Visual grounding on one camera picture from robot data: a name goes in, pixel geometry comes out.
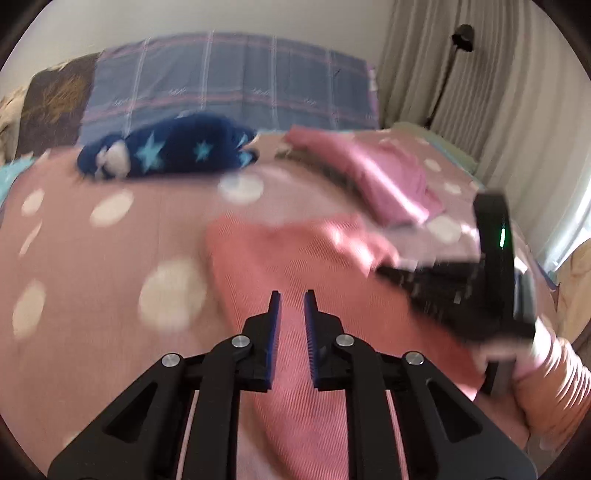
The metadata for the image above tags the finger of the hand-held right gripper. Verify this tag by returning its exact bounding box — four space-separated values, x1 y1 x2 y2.
374 258 484 334

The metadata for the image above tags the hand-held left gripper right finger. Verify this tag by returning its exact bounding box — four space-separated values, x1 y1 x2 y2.
304 291 539 480

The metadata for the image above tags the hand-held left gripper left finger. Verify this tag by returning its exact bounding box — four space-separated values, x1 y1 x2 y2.
48 291 282 480

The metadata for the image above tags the coral pink knit shirt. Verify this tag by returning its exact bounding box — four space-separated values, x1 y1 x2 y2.
205 215 490 480

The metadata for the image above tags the person's right forearm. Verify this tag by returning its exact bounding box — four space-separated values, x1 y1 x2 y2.
512 323 591 444

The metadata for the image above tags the pink folded garment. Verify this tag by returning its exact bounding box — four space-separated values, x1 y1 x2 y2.
283 126 446 227

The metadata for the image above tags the light green bedsheet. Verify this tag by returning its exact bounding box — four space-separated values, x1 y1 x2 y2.
392 121 481 175

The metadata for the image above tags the grey folded garment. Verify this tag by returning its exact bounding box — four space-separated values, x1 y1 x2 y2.
277 152 384 217

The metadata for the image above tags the beige pleated curtain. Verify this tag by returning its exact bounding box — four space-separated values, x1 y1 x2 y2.
376 0 591 273

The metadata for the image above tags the pink polka-dot bedsheet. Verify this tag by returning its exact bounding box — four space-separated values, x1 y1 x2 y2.
0 124 568 480

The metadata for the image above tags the navy star plush toy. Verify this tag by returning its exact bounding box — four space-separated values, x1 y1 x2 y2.
76 113 259 183

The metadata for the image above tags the black lamp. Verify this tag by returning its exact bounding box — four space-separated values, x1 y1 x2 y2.
424 24 475 127

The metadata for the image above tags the blue plaid pillow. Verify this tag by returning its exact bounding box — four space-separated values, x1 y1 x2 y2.
81 31 382 139

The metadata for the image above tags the light blue cloth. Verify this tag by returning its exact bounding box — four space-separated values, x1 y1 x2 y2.
0 159 38 208

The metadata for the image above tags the brown patterned pillow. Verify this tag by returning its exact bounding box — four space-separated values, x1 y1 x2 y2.
14 53 100 160

